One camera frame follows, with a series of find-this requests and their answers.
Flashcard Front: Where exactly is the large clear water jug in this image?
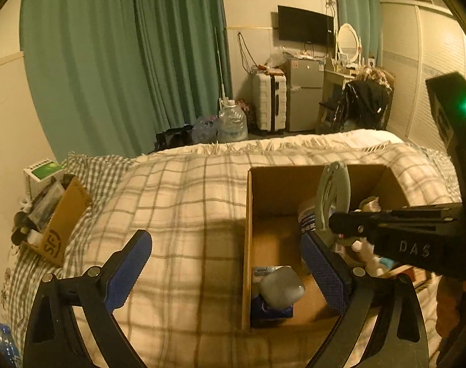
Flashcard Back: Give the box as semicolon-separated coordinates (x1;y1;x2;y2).
218;100;248;143

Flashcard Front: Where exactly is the grey checked pillow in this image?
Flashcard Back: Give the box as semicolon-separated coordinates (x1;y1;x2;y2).
63;152;134;215

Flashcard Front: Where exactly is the oval white vanity mirror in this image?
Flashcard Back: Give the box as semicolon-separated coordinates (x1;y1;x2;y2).
336;23;362;63

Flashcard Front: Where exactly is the grey checked bed sheet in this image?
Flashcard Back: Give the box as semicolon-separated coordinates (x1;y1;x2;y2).
0;251;65;368

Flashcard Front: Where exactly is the silver mini fridge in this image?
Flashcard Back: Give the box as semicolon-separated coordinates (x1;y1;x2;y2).
285;58;324;132

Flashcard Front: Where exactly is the white louvered wardrobe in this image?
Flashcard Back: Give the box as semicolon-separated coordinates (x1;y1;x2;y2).
381;0;466;152

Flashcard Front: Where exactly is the white hard suitcase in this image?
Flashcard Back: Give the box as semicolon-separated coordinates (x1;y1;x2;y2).
252;73;287;132

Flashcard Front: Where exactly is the small SF cardboard box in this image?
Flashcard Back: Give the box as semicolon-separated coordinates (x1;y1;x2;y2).
22;176;92;267

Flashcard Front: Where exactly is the green curtain by wardrobe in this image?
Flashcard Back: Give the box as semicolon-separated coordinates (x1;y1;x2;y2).
337;0;382;66

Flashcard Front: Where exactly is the large open cardboard box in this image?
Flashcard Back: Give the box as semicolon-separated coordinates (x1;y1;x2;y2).
240;163;433;332

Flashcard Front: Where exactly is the large green curtain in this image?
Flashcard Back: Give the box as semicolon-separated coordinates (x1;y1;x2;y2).
20;0;232;159

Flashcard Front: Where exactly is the plaid beige blanket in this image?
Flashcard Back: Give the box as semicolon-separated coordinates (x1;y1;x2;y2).
59;130;460;367

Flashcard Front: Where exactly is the white dressing table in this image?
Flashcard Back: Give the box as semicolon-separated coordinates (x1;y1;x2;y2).
318;69;355;124

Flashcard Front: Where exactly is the black bag on floor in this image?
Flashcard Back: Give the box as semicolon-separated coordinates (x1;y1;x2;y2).
153;125;193;152

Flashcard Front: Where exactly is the clear plastic bottle blue label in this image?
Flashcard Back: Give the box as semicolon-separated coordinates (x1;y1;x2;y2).
298;196;330;238

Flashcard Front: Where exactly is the blue white tissue pack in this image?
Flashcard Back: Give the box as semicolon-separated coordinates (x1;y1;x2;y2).
250;266;304;321

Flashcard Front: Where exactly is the black jacket on chair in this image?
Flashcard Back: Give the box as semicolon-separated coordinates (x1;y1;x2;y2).
342;80;391;130

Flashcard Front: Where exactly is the green white small box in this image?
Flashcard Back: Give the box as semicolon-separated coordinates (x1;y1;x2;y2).
23;159;63;199

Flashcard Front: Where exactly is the black wall television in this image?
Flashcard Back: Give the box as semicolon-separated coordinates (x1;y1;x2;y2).
278;6;334;47

